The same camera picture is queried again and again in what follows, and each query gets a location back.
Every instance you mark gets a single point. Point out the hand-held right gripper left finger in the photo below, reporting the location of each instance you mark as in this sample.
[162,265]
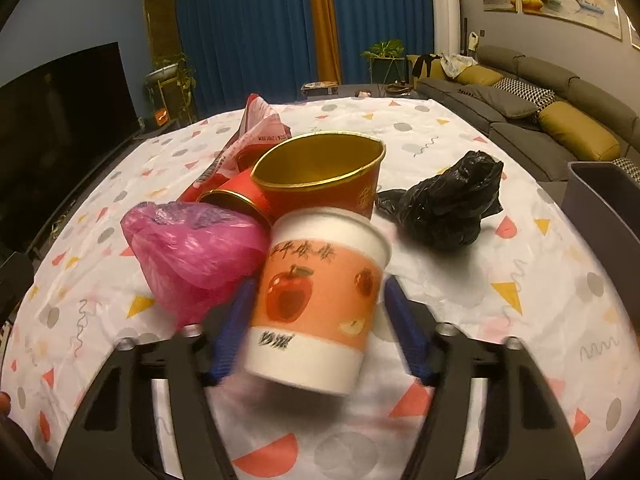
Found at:
[232,335]

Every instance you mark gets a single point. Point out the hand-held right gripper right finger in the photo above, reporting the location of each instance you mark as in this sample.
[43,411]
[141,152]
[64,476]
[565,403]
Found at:
[407,335]

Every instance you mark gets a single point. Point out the apple print paper cup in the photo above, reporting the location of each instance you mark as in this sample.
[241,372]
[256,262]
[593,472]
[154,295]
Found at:
[315,300]

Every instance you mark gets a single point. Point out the pink plastic bag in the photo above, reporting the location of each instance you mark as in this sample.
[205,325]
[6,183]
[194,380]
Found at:
[190,250]

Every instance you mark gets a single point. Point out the black plastic bag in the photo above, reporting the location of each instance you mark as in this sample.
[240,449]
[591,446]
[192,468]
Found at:
[445,205]

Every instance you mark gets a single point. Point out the small red gold-rimmed cup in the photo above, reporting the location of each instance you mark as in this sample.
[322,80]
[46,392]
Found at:
[240,187]

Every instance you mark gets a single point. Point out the large red gold-rimmed cup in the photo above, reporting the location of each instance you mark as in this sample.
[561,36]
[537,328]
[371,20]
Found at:
[345,195]

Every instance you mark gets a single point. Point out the red snack packet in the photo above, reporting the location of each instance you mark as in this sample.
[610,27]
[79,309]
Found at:
[260,125]

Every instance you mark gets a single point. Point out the grey plastic bin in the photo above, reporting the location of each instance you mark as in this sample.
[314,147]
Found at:
[600,200]

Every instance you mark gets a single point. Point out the white patterned tablecloth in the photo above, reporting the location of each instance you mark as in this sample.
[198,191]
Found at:
[450,125]

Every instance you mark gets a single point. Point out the gold plant stand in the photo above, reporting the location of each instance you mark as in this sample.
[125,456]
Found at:
[162,100]

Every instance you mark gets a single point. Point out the grey cushion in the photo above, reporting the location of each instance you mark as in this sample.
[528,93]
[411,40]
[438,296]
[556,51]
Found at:
[495,102]

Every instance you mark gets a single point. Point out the small low table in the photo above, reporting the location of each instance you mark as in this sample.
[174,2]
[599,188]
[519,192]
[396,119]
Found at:
[320,90]

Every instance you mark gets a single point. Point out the large yellow cushion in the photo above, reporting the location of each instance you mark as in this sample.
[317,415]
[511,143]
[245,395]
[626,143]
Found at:
[580,132]

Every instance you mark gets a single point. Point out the black television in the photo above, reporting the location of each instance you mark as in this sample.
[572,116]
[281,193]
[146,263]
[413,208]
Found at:
[60,130]

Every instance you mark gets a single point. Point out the small yellow cushion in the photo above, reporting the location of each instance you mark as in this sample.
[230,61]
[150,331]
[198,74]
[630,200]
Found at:
[480,76]

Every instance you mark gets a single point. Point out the black garment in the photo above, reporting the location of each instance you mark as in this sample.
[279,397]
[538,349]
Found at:
[424,66]

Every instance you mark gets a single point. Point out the black white patterned cushion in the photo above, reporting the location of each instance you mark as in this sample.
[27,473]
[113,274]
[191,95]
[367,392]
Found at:
[629,170]
[527,92]

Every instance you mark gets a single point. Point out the white cloth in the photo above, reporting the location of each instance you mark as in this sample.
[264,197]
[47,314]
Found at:
[457,65]

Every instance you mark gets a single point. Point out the trailing potted plant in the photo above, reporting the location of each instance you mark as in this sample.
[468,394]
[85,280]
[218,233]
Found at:
[170,67]

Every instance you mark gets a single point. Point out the green potted plant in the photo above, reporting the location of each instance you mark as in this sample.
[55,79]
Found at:
[382,52]

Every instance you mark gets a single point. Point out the grey sofa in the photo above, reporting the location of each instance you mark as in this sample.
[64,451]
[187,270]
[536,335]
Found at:
[525,60]

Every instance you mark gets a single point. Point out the blue curtain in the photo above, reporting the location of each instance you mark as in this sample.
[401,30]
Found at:
[240,35]
[380,5]

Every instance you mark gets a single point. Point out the white standing air conditioner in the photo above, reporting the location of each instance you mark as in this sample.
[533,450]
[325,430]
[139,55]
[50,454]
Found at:
[446,20]

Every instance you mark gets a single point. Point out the orange curtain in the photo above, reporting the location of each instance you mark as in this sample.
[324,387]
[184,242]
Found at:
[325,20]

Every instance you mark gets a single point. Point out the grey sky painting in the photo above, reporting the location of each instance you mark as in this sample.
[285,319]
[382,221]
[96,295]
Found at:
[635,35]

